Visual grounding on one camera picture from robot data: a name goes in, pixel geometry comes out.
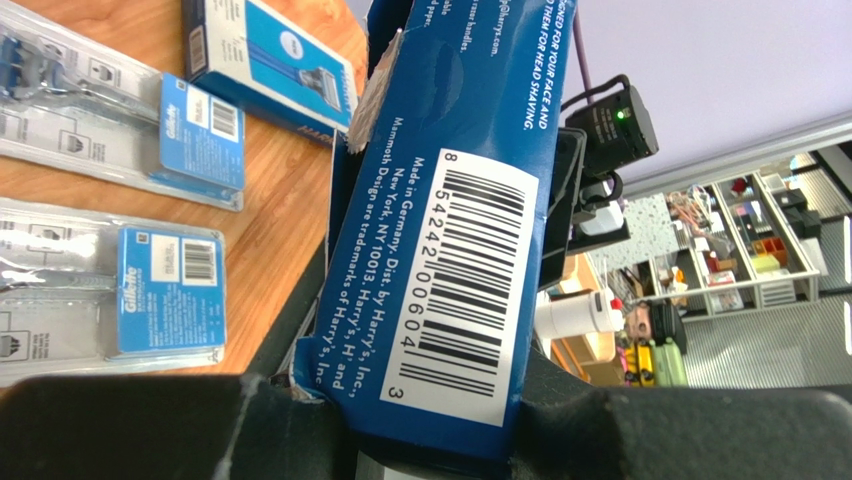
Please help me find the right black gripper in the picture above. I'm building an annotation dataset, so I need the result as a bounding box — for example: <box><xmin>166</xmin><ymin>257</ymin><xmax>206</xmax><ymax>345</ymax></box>
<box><xmin>538</xmin><ymin>127</ymin><xmax>631</xmax><ymax>290</ymax></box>

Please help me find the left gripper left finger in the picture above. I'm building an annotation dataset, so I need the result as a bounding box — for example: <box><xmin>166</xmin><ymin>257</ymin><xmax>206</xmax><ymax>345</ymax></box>
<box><xmin>1</xmin><ymin>375</ymin><xmax>357</xmax><ymax>479</ymax></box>

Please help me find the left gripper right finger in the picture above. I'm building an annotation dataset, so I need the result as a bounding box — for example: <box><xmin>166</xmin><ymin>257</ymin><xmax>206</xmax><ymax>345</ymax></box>
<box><xmin>512</xmin><ymin>346</ymin><xmax>851</xmax><ymax>479</ymax></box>

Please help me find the white blue Harry's box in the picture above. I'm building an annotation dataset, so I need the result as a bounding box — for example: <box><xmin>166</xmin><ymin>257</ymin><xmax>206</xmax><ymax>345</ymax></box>
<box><xmin>292</xmin><ymin>1</ymin><xmax>576</xmax><ymax>463</ymax></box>

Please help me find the background storage shelf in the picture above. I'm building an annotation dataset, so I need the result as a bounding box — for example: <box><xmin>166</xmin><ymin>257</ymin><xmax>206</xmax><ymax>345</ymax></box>
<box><xmin>623</xmin><ymin>152</ymin><xmax>851</xmax><ymax>321</ymax></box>

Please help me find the white cylinder red cap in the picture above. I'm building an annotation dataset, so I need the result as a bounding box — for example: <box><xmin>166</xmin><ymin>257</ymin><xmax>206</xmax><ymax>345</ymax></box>
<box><xmin>534</xmin><ymin>288</ymin><xmax>625</xmax><ymax>339</ymax></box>

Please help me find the clear blister razor pack left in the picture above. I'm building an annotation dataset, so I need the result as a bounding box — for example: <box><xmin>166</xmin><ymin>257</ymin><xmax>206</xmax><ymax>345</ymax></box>
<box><xmin>1</xmin><ymin>198</ymin><xmax>227</xmax><ymax>387</ymax></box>

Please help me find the clear blister razor pack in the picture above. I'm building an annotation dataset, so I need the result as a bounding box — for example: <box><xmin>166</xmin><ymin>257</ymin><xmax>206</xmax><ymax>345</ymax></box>
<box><xmin>1</xmin><ymin>1</ymin><xmax>245</xmax><ymax>211</ymax></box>
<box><xmin>1</xmin><ymin>198</ymin><xmax>227</xmax><ymax>387</ymax></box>

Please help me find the clear blister razor pack right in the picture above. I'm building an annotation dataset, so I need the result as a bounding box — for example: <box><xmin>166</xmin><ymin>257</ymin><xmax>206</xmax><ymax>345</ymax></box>
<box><xmin>1</xmin><ymin>1</ymin><xmax>245</xmax><ymax>211</ymax></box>

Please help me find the blue razor box right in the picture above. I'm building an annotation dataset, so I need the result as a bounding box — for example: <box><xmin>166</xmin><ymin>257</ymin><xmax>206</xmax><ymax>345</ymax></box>
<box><xmin>182</xmin><ymin>0</ymin><xmax>358</xmax><ymax>145</ymax></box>

